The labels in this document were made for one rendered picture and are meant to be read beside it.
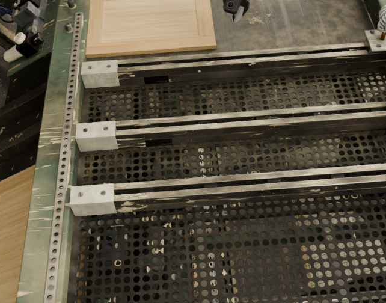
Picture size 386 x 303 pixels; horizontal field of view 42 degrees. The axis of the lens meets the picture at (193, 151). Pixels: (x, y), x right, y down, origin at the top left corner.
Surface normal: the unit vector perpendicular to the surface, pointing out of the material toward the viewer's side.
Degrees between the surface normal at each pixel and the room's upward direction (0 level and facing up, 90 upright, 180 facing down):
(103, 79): 90
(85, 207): 90
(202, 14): 60
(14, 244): 90
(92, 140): 90
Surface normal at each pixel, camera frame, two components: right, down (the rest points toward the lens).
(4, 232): -0.53, -0.47
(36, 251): -0.04, -0.58
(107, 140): 0.07, 0.81
